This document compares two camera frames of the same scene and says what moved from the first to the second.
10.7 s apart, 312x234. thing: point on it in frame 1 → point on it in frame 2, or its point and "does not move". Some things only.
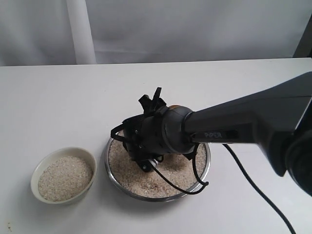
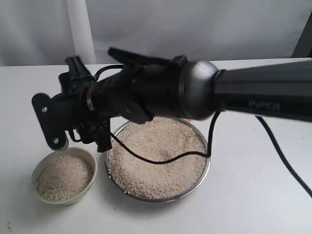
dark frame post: x=304 y=48 does not move
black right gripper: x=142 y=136 → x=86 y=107
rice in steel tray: x=128 y=176 does not move
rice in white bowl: x=64 y=177 does not move
